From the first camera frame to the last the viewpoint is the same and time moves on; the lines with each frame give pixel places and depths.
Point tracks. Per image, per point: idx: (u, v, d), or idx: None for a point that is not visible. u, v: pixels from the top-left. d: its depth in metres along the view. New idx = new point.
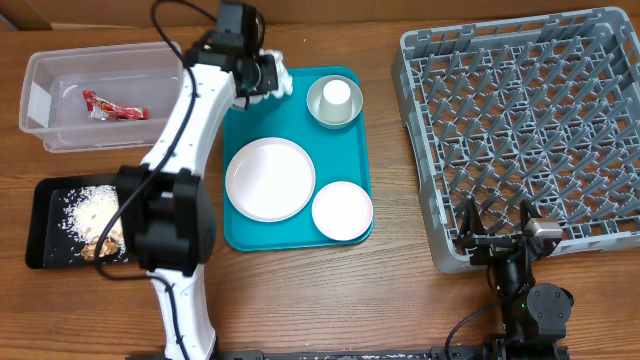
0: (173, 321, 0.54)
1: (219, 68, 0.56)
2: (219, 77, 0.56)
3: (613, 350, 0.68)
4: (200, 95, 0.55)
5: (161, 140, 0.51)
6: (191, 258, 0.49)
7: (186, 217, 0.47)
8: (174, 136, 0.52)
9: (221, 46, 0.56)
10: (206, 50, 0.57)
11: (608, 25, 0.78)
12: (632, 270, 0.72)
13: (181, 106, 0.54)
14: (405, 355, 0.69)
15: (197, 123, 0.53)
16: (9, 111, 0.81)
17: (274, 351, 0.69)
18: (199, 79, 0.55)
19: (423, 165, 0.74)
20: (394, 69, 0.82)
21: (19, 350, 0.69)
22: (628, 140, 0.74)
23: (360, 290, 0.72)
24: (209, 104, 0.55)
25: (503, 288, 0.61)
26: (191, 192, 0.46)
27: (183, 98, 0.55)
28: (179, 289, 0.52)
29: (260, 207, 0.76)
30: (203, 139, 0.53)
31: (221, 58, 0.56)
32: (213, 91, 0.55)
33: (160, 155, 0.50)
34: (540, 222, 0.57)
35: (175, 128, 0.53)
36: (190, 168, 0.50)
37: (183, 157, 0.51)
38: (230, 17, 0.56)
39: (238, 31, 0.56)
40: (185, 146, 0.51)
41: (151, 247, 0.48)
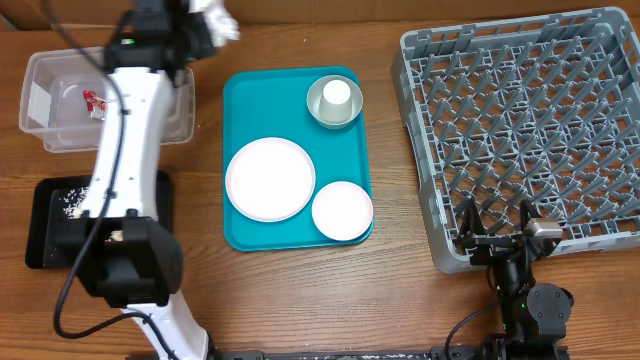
0: (160, 337, 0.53)
1: (147, 68, 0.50)
2: (148, 82, 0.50)
3: (613, 350, 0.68)
4: (130, 111, 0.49)
5: (97, 178, 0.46)
6: (161, 292, 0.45)
7: (144, 259, 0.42)
8: (109, 168, 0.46)
9: (145, 37, 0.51)
10: (128, 46, 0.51)
11: (608, 25, 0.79)
12: (632, 270, 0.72)
13: (110, 126, 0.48)
14: (405, 355, 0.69)
15: (134, 144, 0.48)
16: (9, 111, 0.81)
17: (274, 351, 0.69)
18: (125, 90, 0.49)
19: (423, 164, 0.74)
20: (394, 69, 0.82)
21: (20, 350, 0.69)
22: (628, 140, 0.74)
23: (360, 290, 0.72)
24: (142, 119, 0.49)
25: (503, 288, 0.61)
26: (142, 235, 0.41)
27: (111, 116, 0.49)
28: (159, 317, 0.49)
29: (260, 207, 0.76)
30: (144, 162, 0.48)
31: (146, 54, 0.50)
32: (144, 102, 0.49)
33: (99, 197, 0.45)
34: (540, 222, 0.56)
35: (108, 159, 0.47)
36: (136, 208, 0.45)
37: (126, 197, 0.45)
38: None
39: (160, 11, 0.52)
40: (124, 180, 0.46)
41: (116, 291, 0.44)
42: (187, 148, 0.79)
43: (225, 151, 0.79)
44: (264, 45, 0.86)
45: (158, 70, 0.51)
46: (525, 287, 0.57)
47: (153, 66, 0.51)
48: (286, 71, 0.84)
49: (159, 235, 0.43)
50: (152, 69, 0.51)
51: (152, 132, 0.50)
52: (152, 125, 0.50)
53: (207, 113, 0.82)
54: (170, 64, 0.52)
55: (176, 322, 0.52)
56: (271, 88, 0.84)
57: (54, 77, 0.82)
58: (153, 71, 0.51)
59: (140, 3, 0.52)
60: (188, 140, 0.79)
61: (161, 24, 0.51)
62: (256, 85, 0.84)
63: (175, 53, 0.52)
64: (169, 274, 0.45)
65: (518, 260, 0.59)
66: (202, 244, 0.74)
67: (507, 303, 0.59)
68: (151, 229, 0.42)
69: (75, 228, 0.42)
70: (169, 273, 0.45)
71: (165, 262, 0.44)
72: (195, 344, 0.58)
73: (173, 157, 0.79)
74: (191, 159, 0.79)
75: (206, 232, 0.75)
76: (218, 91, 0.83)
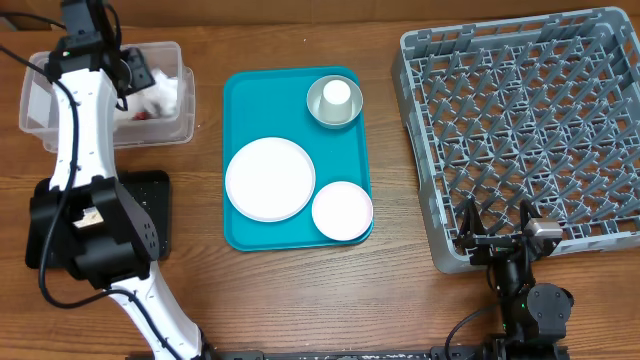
0: (150, 324, 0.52)
1: (87, 69, 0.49)
2: (92, 77, 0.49)
3: (613, 350, 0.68)
4: (80, 102, 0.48)
5: (60, 160, 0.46)
6: (142, 259, 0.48)
7: (117, 223, 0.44)
8: (69, 150, 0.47)
9: (81, 49, 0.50)
10: (66, 57, 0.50)
11: (608, 25, 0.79)
12: (632, 270, 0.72)
13: (64, 121, 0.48)
14: (405, 355, 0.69)
15: (89, 127, 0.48)
16: (10, 111, 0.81)
17: (274, 351, 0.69)
18: (72, 87, 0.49)
19: (423, 165, 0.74)
20: (394, 69, 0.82)
21: (20, 350, 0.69)
22: (628, 140, 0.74)
23: (360, 290, 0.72)
24: (92, 108, 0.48)
25: (503, 288, 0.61)
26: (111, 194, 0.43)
27: (63, 113, 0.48)
28: (143, 294, 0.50)
29: (260, 207, 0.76)
30: (101, 142, 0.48)
31: (86, 59, 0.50)
32: (92, 94, 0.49)
33: (65, 175, 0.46)
34: (540, 223, 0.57)
35: (68, 142, 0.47)
36: (101, 174, 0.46)
37: (90, 169, 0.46)
38: (76, 15, 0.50)
39: (92, 29, 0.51)
40: (85, 156, 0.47)
41: (97, 264, 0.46)
42: (187, 148, 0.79)
43: (225, 151, 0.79)
44: (264, 45, 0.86)
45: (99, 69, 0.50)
46: (525, 286, 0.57)
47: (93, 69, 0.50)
48: (287, 71, 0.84)
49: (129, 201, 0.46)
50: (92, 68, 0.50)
51: (105, 121, 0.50)
52: (102, 115, 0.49)
53: (207, 113, 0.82)
54: (108, 67, 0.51)
55: (164, 304, 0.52)
56: (270, 88, 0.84)
57: None
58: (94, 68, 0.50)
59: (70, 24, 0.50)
60: (188, 140, 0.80)
61: (93, 38, 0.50)
62: (256, 85, 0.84)
63: (110, 58, 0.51)
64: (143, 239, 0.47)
65: (519, 260, 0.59)
66: (202, 244, 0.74)
67: (507, 302, 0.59)
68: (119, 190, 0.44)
69: (45, 203, 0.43)
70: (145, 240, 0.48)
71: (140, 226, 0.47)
72: (190, 336, 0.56)
73: (174, 157, 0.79)
74: (191, 159, 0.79)
75: (206, 232, 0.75)
76: (218, 90, 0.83)
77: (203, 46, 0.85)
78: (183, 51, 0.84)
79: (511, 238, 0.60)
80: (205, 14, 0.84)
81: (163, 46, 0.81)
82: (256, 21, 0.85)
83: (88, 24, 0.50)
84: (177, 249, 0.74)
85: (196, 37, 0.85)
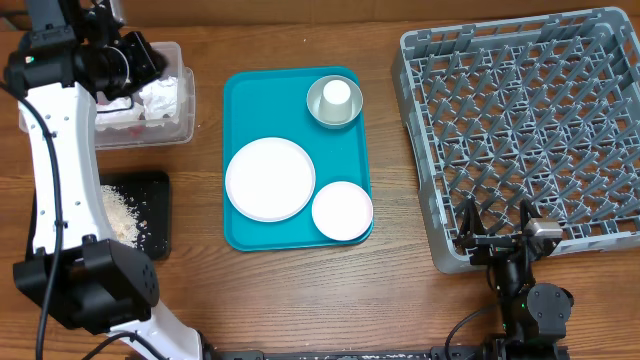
0: (151, 347, 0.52)
1: (59, 83, 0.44)
2: (67, 98, 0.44)
3: (612, 349, 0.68)
4: (56, 133, 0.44)
5: (41, 211, 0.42)
6: (142, 307, 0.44)
7: (114, 283, 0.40)
8: (51, 199, 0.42)
9: (47, 49, 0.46)
10: (31, 65, 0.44)
11: (608, 25, 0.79)
12: (632, 269, 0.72)
13: (40, 156, 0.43)
14: (405, 355, 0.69)
15: (71, 167, 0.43)
16: (9, 111, 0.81)
17: (274, 351, 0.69)
18: (44, 112, 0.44)
19: (423, 164, 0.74)
20: (394, 69, 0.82)
21: (20, 350, 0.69)
22: (628, 140, 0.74)
23: (360, 290, 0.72)
24: (72, 139, 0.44)
25: (502, 289, 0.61)
26: (107, 258, 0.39)
27: (37, 146, 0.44)
28: (145, 331, 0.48)
29: (259, 208, 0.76)
30: (88, 184, 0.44)
31: (55, 67, 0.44)
32: (68, 120, 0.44)
33: (50, 231, 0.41)
34: (540, 224, 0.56)
35: (47, 188, 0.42)
36: (92, 232, 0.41)
37: (77, 224, 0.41)
38: (46, 9, 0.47)
39: (61, 24, 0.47)
40: (72, 207, 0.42)
41: (96, 315, 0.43)
42: (187, 149, 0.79)
43: (225, 151, 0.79)
44: (264, 45, 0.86)
45: (73, 80, 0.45)
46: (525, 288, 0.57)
47: (65, 79, 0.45)
48: (287, 71, 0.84)
49: (126, 253, 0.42)
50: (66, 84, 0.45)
51: (87, 152, 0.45)
52: (85, 144, 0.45)
53: (207, 113, 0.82)
54: (81, 72, 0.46)
55: (165, 333, 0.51)
56: (270, 88, 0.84)
57: None
58: (68, 84, 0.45)
59: (37, 20, 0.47)
60: (188, 140, 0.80)
61: (64, 36, 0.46)
62: (256, 85, 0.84)
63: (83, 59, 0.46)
64: (143, 290, 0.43)
65: (519, 261, 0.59)
66: (202, 244, 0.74)
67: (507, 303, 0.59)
68: (115, 251, 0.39)
69: (34, 268, 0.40)
70: (145, 288, 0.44)
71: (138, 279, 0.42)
72: (187, 347, 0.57)
73: (174, 157, 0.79)
74: (191, 159, 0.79)
75: (206, 232, 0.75)
76: (218, 91, 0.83)
77: (203, 46, 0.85)
78: (183, 50, 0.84)
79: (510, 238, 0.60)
80: (205, 14, 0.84)
81: (164, 46, 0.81)
82: (256, 21, 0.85)
83: (58, 17, 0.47)
84: (177, 249, 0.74)
85: (195, 37, 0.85)
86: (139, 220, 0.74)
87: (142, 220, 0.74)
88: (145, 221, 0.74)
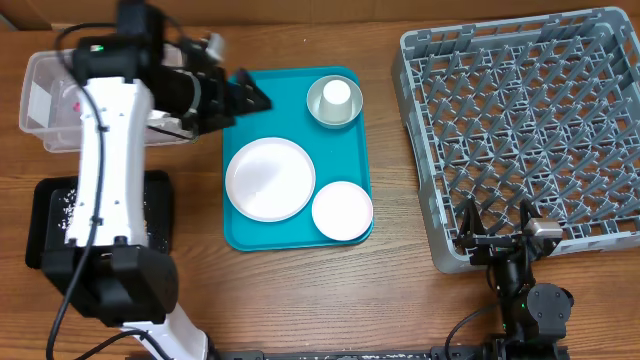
0: (158, 347, 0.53)
1: (122, 78, 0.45)
2: (125, 94, 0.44)
3: (612, 349, 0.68)
4: (109, 128, 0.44)
5: (81, 202, 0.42)
6: (156, 310, 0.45)
7: (135, 287, 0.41)
8: (93, 193, 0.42)
9: (117, 45, 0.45)
10: (98, 53, 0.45)
11: (608, 25, 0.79)
12: (632, 269, 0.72)
13: (88, 146, 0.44)
14: (405, 355, 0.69)
15: (118, 165, 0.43)
16: (9, 112, 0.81)
17: (274, 351, 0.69)
18: (101, 103, 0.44)
19: (423, 164, 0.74)
20: (394, 69, 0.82)
21: (20, 350, 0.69)
22: (628, 140, 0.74)
23: (360, 290, 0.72)
24: (123, 135, 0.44)
25: (502, 289, 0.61)
26: (133, 266, 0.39)
27: (89, 135, 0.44)
28: (156, 332, 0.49)
29: (259, 208, 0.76)
30: (129, 183, 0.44)
31: (120, 61, 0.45)
32: (123, 116, 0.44)
33: (86, 225, 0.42)
34: (540, 224, 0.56)
35: (90, 181, 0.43)
36: (125, 234, 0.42)
37: (113, 222, 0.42)
38: (130, 15, 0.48)
39: (141, 29, 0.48)
40: (110, 204, 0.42)
41: (112, 311, 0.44)
42: (187, 149, 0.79)
43: (225, 151, 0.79)
44: (264, 45, 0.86)
45: (134, 78, 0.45)
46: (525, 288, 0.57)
47: (128, 74, 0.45)
48: (287, 71, 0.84)
49: (152, 260, 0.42)
50: (128, 79, 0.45)
51: (135, 152, 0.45)
52: (135, 142, 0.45)
53: None
54: (147, 70, 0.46)
55: (175, 335, 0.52)
56: (271, 88, 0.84)
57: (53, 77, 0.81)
58: (129, 81, 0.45)
59: (121, 23, 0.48)
60: (188, 140, 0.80)
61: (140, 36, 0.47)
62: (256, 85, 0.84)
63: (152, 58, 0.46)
64: (162, 294, 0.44)
65: (520, 260, 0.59)
66: (203, 244, 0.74)
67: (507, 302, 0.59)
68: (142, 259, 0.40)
69: (60, 258, 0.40)
70: (164, 292, 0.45)
71: (158, 285, 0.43)
72: (190, 347, 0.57)
73: (174, 157, 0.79)
74: (191, 159, 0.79)
75: (206, 232, 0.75)
76: None
77: None
78: None
79: (511, 238, 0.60)
80: (205, 14, 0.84)
81: None
82: (255, 22, 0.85)
83: (142, 22, 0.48)
84: (177, 249, 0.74)
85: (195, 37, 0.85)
86: None
87: None
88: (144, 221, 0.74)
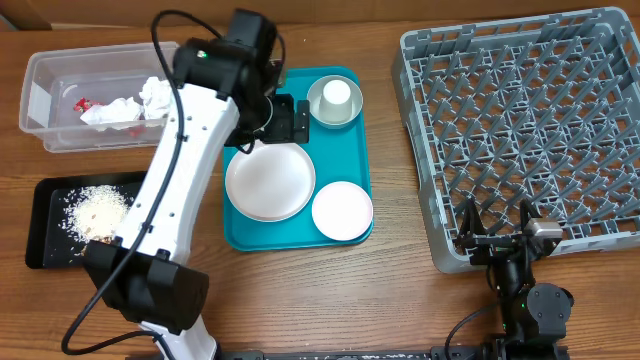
0: (167, 351, 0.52)
1: (215, 92, 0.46)
2: (214, 108, 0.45)
3: (612, 349, 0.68)
4: (188, 138, 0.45)
5: (138, 203, 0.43)
6: (178, 322, 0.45)
7: (165, 299, 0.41)
8: (153, 197, 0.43)
9: (222, 57, 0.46)
10: (202, 60, 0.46)
11: (608, 25, 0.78)
12: (632, 269, 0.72)
13: (164, 148, 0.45)
14: (405, 355, 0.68)
15: (184, 178, 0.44)
16: (9, 111, 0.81)
17: (274, 351, 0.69)
18: (188, 112, 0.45)
19: (423, 164, 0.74)
20: (394, 69, 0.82)
21: (20, 350, 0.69)
22: (628, 140, 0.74)
23: (360, 290, 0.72)
24: (200, 149, 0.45)
25: (503, 289, 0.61)
26: (168, 279, 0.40)
27: (167, 138, 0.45)
28: (169, 337, 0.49)
29: (259, 208, 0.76)
30: (190, 199, 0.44)
31: (223, 76, 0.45)
32: (205, 131, 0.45)
33: (136, 227, 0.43)
34: (540, 224, 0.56)
35: (154, 187, 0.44)
36: (169, 249, 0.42)
37: (163, 236, 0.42)
38: (244, 27, 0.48)
39: (251, 43, 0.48)
40: (165, 216, 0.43)
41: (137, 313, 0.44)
42: None
43: (225, 151, 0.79)
44: None
45: (227, 94, 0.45)
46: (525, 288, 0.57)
47: (223, 88, 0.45)
48: (287, 71, 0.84)
49: (189, 276, 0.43)
50: (220, 94, 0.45)
51: (205, 169, 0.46)
52: (207, 160, 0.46)
53: None
54: (245, 87, 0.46)
55: (186, 342, 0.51)
56: None
57: (54, 77, 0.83)
58: (221, 96, 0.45)
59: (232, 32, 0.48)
60: None
61: (248, 50, 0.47)
62: None
63: (252, 76, 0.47)
64: (189, 308, 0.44)
65: (520, 260, 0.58)
66: (203, 244, 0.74)
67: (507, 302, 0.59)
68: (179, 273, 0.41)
69: (105, 251, 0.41)
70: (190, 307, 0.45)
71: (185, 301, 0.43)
72: (200, 354, 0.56)
73: None
74: None
75: (206, 232, 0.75)
76: None
77: None
78: None
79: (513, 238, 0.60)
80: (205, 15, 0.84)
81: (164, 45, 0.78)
82: None
83: (256, 34, 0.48)
84: None
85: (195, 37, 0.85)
86: None
87: None
88: None
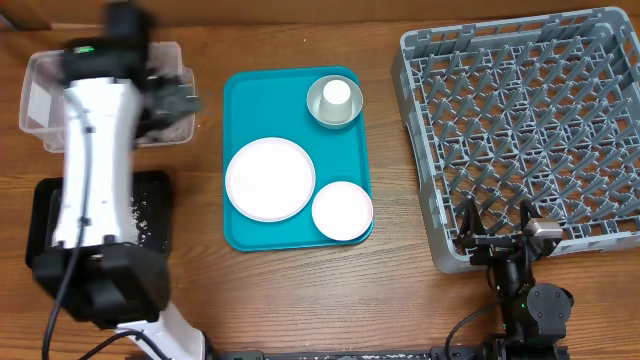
0: (155, 347, 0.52)
1: (107, 79, 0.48)
2: (111, 94, 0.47)
3: (612, 350, 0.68)
4: (95, 128, 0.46)
5: (69, 204, 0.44)
6: (149, 310, 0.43)
7: (126, 284, 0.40)
8: (80, 194, 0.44)
9: (102, 50, 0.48)
10: (87, 53, 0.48)
11: (608, 25, 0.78)
12: (632, 269, 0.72)
13: (74, 147, 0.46)
14: (405, 355, 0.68)
15: (103, 165, 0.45)
16: (9, 111, 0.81)
17: (274, 351, 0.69)
18: (86, 105, 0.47)
19: (423, 164, 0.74)
20: (394, 69, 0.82)
21: (20, 350, 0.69)
22: (628, 140, 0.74)
23: (360, 290, 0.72)
24: (109, 136, 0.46)
25: (503, 288, 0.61)
26: (123, 262, 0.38)
27: (74, 136, 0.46)
28: (152, 331, 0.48)
29: (259, 208, 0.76)
30: (116, 186, 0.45)
31: (108, 63, 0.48)
32: (109, 117, 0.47)
33: (73, 226, 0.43)
34: (540, 223, 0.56)
35: (77, 184, 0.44)
36: (113, 233, 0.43)
37: (100, 223, 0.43)
38: (122, 16, 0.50)
39: (129, 27, 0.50)
40: (97, 204, 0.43)
41: (104, 313, 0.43)
42: (187, 149, 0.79)
43: (225, 151, 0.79)
44: (264, 45, 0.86)
45: (119, 78, 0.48)
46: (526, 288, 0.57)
47: (114, 75, 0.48)
48: (286, 71, 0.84)
49: (146, 258, 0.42)
50: (114, 79, 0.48)
51: (122, 150, 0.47)
52: (120, 142, 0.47)
53: (207, 113, 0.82)
54: (131, 71, 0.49)
55: (171, 332, 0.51)
56: (271, 88, 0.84)
57: None
58: (115, 81, 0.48)
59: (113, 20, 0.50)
60: (188, 140, 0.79)
61: (126, 35, 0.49)
62: (256, 85, 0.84)
63: (137, 59, 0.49)
64: (155, 292, 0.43)
65: (521, 259, 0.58)
66: (202, 244, 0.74)
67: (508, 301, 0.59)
68: (133, 256, 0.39)
69: (51, 261, 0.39)
70: (157, 291, 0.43)
71: (149, 283, 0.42)
72: (188, 347, 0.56)
73: (173, 157, 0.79)
74: (191, 159, 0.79)
75: (206, 232, 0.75)
76: (218, 90, 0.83)
77: (203, 46, 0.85)
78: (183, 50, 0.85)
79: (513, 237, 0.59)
80: (205, 14, 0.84)
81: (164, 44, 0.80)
82: (256, 22, 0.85)
83: (131, 18, 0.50)
84: (178, 249, 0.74)
85: (196, 37, 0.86)
86: (139, 220, 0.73)
87: (142, 220, 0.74)
88: (144, 221, 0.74)
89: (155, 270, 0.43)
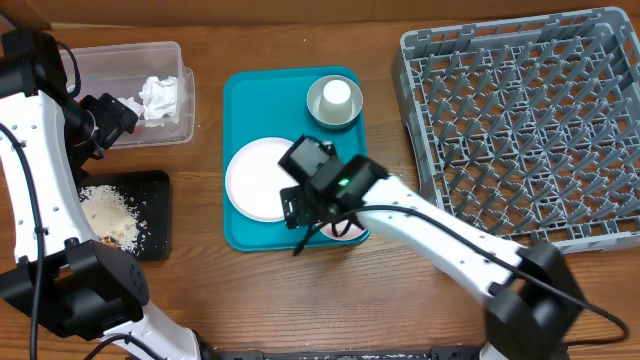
0: (149, 350, 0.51)
1: (23, 93, 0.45)
2: (31, 106, 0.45)
3: (612, 350, 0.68)
4: (24, 142, 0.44)
5: (20, 220, 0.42)
6: (131, 308, 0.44)
7: (101, 283, 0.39)
8: (29, 206, 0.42)
9: (8, 67, 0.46)
10: None
11: (608, 25, 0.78)
12: (632, 269, 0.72)
13: (9, 165, 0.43)
14: (405, 355, 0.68)
15: (44, 173, 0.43)
16: None
17: (274, 351, 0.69)
18: (11, 123, 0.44)
19: (423, 165, 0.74)
20: (394, 69, 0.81)
21: (20, 351, 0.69)
22: (628, 140, 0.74)
23: (359, 290, 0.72)
24: (43, 145, 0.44)
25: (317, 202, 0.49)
26: (92, 259, 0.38)
27: (6, 156, 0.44)
28: (139, 332, 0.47)
29: (259, 208, 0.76)
30: (65, 191, 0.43)
31: (17, 78, 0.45)
32: (36, 129, 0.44)
33: (30, 240, 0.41)
34: None
35: (23, 198, 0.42)
36: (75, 236, 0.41)
37: (58, 230, 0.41)
38: (18, 34, 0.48)
39: (30, 42, 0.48)
40: (50, 212, 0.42)
41: (86, 321, 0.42)
42: (187, 148, 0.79)
43: (225, 152, 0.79)
44: (264, 45, 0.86)
45: (36, 89, 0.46)
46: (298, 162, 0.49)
47: (28, 88, 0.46)
48: (286, 71, 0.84)
49: (115, 254, 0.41)
50: (29, 93, 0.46)
51: (59, 158, 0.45)
52: (55, 150, 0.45)
53: (207, 113, 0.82)
54: (46, 81, 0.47)
55: (159, 331, 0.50)
56: (271, 89, 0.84)
57: None
58: (30, 94, 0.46)
59: (10, 42, 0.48)
60: (188, 140, 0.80)
61: (26, 49, 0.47)
62: (256, 85, 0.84)
63: (46, 67, 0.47)
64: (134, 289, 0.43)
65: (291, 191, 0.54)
66: (203, 244, 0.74)
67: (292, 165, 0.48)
68: (102, 255, 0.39)
69: (18, 278, 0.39)
70: (134, 287, 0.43)
71: (127, 280, 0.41)
72: (183, 346, 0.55)
73: (173, 157, 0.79)
74: (191, 158, 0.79)
75: (206, 232, 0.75)
76: (217, 90, 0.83)
77: (203, 46, 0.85)
78: (183, 50, 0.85)
79: None
80: (205, 14, 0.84)
81: (163, 46, 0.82)
82: (256, 21, 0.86)
83: (29, 35, 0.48)
84: (177, 249, 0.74)
85: (195, 37, 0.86)
86: (140, 220, 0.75)
87: (142, 220, 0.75)
88: (144, 221, 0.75)
89: (130, 266, 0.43)
